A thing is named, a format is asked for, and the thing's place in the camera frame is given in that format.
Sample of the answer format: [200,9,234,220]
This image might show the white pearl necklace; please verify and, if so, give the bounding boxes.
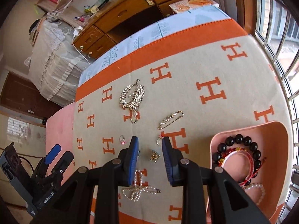
[121,170,161,202]

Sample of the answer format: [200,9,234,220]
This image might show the small gold flower brooch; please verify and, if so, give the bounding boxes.
[149,150,161,163]

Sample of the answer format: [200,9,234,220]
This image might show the pearl safety pin brooch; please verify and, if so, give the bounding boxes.
[158,110,184,130]

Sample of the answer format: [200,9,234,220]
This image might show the silver leaf hair comb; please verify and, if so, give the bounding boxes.
[119,79,145,124]

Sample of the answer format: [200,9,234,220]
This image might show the pink blanket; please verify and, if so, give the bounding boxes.
[46,103,75,175]

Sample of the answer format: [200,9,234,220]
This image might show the dark wooden door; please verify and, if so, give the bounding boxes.
[1,72,62,119]

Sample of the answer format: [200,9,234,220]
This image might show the pink storage box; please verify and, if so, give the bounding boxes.
[210,121,289,220]

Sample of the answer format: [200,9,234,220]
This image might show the orange beige H blanket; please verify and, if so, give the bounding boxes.
[73,19,292,223]

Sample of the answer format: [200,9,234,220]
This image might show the white lace covered furniture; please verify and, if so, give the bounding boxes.
[28,18,92,107]

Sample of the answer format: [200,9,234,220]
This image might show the light blue bed sheet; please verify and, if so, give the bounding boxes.
[78,5,230,86]

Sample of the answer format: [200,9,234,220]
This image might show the orange patterned box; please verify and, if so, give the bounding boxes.
[169,0,220,14]

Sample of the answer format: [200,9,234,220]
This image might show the wooden desk with drawers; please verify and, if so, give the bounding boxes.
[73,0,181,59]

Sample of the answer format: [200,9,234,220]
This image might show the window with metal grille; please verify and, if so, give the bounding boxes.
[255,0,298,223]

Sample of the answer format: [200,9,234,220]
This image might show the red braided bracelet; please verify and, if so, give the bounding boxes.
[217,147,267,188]

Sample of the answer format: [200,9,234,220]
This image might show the black bead bracelet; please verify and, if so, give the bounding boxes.
[212,133,262,186]

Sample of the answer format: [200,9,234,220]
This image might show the small pearl bracelet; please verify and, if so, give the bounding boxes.
[243,182,267,206]

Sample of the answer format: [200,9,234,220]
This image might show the white power adapter cable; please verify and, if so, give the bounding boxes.
[71,26,92,65]

